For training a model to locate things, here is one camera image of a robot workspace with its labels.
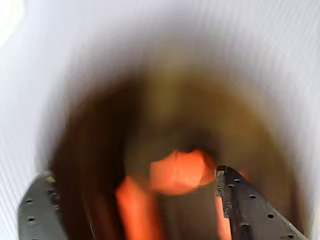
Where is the black metal bucket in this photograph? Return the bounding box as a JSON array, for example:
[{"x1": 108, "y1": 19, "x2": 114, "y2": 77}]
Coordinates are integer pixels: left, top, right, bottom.
[{"x1": 37, "y1": 54, "x2": 316, "y2": 240}]

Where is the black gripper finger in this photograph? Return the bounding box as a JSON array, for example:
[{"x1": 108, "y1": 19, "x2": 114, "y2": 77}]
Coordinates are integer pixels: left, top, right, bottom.
[
  {"x1": 16, "y1": 171, "x2": 70, "y2": 240},
  {"x1": 214, "y1": 164, "x2": 310, "y2": 240}
]

